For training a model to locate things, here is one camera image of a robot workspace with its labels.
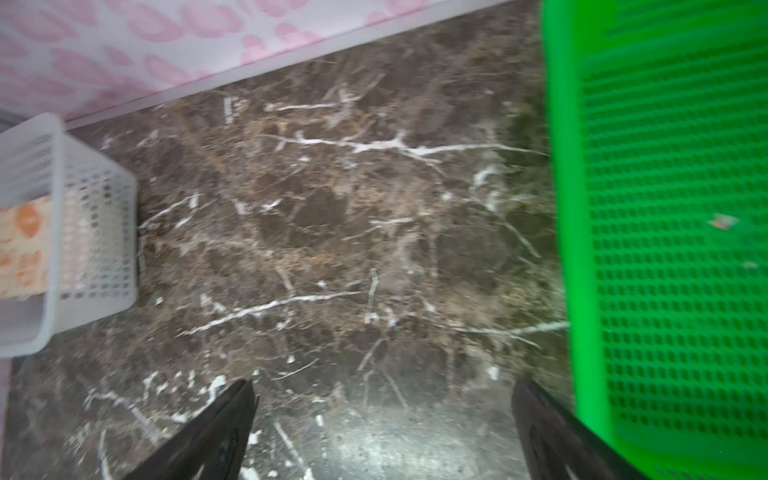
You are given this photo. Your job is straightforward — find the green plastic basket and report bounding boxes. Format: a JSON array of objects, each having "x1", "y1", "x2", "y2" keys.
[{"x1": 541, "y1": 1, "x2": 767, "y2": 479}]

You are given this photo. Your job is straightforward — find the orange patterned towel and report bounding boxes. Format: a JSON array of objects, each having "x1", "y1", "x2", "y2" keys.
[{"x1": 1, "y1": 196, "x2": 51, "y2": 298}]

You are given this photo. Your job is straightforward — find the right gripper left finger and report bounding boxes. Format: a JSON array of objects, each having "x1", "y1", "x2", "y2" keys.
[{"x1": 126, "y1": 379, "x2": 259, "y2": 480}]

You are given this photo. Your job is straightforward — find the white perforated plastic basket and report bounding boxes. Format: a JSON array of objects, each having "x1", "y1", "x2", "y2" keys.
[{"x1": 1, "y1": 114, "x2": 137, "y2": 358}]

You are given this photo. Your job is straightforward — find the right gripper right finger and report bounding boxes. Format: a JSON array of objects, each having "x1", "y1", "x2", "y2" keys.
[{"x1": 511, "y1": 378, "x2": 646, "y2": 480}]

